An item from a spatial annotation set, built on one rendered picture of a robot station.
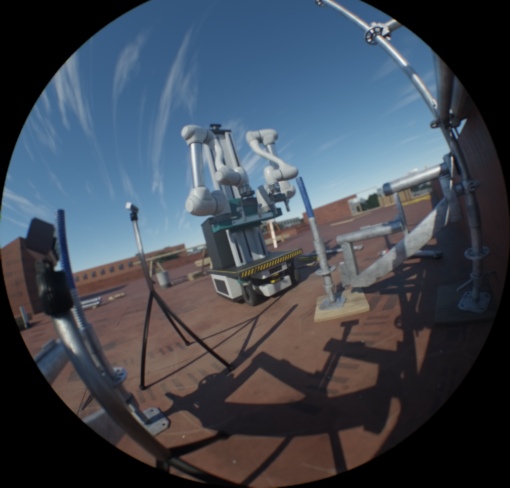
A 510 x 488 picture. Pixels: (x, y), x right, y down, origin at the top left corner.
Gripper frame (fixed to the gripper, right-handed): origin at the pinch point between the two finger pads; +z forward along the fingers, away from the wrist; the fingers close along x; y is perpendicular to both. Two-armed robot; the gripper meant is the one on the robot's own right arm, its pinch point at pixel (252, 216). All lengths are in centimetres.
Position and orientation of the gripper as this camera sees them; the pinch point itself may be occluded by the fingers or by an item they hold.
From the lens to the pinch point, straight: 129.2
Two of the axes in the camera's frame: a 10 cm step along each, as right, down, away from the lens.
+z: 2.8, 9.6, -0.3
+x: -8.3, 2.3, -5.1
